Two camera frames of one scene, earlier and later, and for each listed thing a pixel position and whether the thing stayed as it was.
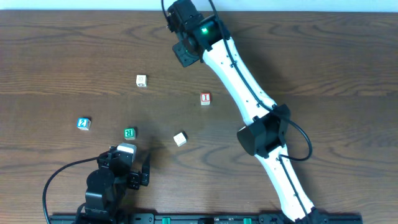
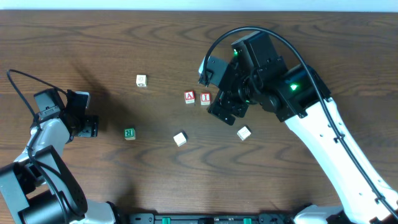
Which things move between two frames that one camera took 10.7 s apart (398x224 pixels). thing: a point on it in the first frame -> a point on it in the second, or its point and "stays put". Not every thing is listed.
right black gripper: [175, 20] -> [229, 107]
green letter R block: [129, 133] stays put
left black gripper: [135, 179] -> [90, 127]
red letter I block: [206, 98] stays put
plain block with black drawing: [142, 80] stays put
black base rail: [203, 218] stays put
